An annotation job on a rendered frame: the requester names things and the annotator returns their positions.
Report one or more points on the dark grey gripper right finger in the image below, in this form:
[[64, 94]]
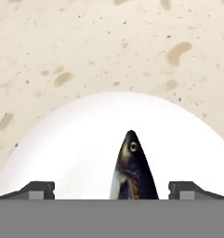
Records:
[[184, 187]]

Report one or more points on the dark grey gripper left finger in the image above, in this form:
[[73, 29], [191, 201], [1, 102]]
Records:
[[39, 188]]

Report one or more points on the dark silver fish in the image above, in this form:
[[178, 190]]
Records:
[[134, 173]]

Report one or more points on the white round plate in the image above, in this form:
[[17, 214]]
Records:
[[85, 145]]

